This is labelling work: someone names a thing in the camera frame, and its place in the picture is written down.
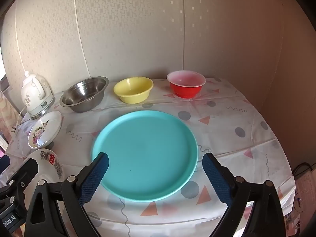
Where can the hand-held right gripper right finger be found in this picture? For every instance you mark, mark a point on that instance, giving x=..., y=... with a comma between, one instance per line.
x=216, y=175

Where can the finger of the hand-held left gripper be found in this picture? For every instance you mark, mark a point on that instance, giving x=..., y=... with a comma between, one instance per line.
x=26, y=172
x=3, y=165

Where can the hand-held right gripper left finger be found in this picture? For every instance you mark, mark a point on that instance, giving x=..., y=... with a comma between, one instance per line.
x=95, y=175

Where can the white floral ceramic bowl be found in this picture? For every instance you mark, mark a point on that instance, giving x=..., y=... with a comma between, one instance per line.
x=50, y=164

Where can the small floral ceramic plate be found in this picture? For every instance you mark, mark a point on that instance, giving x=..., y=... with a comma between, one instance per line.
x=44, y=129

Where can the teal plastic plate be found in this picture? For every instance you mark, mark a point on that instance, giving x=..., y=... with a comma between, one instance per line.
x=145, y=150

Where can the stainless steel bowl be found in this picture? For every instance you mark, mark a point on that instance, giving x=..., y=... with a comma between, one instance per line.
x=82, y=96

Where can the yellow plastic bowl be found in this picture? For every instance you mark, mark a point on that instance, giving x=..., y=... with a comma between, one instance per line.
x=133, y=90

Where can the red plastic bowl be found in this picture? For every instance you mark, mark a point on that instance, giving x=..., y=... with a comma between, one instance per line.
x=186, y=85

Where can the white patterned tablecloth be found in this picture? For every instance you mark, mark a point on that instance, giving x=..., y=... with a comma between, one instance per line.
x=234, y=153

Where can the pink patterned cloth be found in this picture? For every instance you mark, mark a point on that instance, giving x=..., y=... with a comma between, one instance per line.
x=7, y=114

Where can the white electric kettle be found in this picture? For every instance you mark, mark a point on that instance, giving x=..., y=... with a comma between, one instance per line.
x=33, y=96

